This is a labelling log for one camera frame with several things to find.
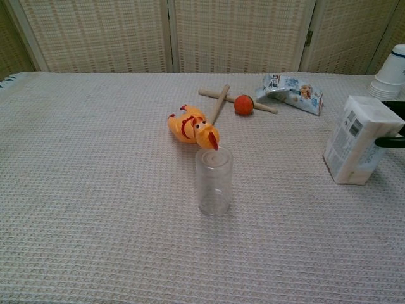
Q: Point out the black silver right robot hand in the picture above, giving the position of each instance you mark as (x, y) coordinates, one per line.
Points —
(395, 106)

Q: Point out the face tissue pack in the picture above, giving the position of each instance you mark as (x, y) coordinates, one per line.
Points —
(351, 145)

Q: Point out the blue white snack bag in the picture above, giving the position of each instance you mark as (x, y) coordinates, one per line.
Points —
(297, 92)

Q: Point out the metal screen hinge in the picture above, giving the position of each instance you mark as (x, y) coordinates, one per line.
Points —
(309, 38)

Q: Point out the orange ball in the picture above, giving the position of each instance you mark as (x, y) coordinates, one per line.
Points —
(243, 104)

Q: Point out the woven folding screen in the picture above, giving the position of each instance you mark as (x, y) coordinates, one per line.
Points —
(237, 35)

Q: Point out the tapered wooden stick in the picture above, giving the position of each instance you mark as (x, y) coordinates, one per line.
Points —
(221, 101)

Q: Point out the clear plastic cup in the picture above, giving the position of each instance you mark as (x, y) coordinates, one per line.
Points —
(214, 187)

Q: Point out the yellow rubber chicken toy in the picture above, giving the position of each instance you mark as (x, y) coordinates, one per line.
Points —
(190, 126)

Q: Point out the woven beige tablecloth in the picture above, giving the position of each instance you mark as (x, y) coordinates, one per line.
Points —
(95, 206)

